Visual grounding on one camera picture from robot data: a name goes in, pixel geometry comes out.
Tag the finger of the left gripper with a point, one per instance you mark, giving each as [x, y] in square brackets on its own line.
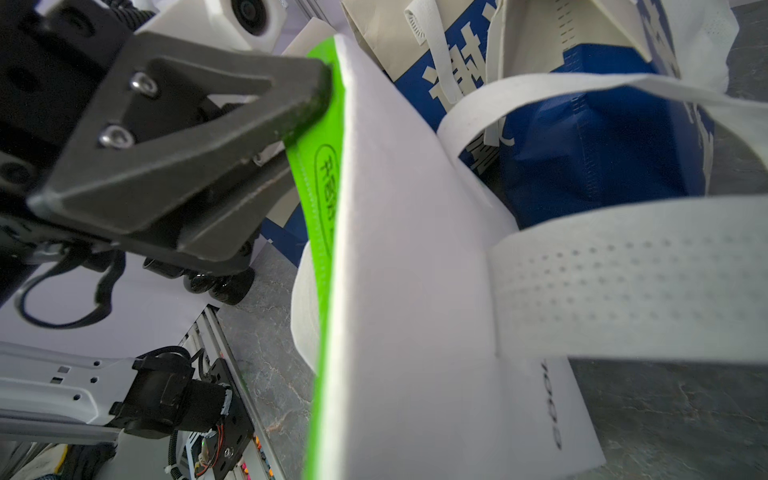
[219, 231]
[168, 120]

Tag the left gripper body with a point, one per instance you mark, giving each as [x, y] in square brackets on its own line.
[54, 54]

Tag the green and white takeout bag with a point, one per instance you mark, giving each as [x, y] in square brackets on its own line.
[446, 330]

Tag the blue beige takeout bag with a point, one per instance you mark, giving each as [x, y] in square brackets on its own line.
[285, 228]

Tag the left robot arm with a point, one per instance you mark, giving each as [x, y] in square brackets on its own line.
[72, 405]

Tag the back left blue beige bag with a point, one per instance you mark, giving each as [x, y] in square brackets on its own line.
[435, 52]

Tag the back right blue beige bag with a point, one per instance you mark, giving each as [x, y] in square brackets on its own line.
[589, 150]

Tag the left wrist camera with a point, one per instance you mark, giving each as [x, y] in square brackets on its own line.
[226, 25]

